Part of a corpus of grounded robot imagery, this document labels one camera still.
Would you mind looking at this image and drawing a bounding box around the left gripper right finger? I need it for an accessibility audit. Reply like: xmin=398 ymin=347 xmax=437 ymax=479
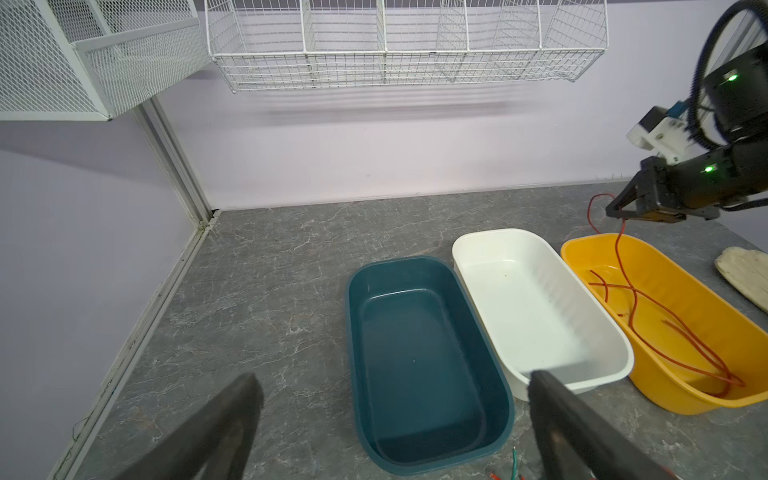
xmin=528 ymin=370 xmax=677 ymax=480

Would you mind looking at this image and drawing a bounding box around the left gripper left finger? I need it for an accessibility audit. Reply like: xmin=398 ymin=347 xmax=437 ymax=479
xmin=117 ymin=373 xmax=264 ymax=479

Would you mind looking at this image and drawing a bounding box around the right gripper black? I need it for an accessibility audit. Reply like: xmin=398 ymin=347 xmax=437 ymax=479
xmin=605 ymin=140 xmax=767 ymax=223

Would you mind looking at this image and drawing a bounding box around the red cable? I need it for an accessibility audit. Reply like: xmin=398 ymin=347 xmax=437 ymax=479
xmin=586 ymin=192 xmax=747 ymax=398

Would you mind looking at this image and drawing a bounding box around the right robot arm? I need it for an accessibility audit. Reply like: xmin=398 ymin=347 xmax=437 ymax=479
xmin=605 ymin=1 xmax=767 ymax=223

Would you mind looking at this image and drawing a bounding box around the beige work glove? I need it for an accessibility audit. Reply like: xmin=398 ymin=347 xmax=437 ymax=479
xmin=714 ymin=247 xmax=768 ymax=313

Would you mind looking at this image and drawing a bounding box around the white plastic bin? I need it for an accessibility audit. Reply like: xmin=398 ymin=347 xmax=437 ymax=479
xmin=452 ymin=228 xmax=635 ymax=401

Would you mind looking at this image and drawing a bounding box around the dark teal plastic bin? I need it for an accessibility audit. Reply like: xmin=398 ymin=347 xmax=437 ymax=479
xmin=345 ymin=256 xmax=515 ymax=476

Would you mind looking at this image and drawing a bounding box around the yellow plastic bin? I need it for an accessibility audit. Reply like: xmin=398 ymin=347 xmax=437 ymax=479
xmin=561 ymin=234 xmax=767 ymax=415

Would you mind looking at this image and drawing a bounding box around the white mesh box basket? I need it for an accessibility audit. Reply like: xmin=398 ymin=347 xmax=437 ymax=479
xmin=1 ymin=1 xmax=210 ymax=121

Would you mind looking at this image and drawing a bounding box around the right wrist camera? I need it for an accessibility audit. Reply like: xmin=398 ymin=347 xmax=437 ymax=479
xmin=626 ymin=100 xmax=706 ymax=166

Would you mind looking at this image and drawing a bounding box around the white wire shelf basket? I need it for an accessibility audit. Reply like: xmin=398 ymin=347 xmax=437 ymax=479
xmin=203 ymin=0 xmax=609 ymax=92

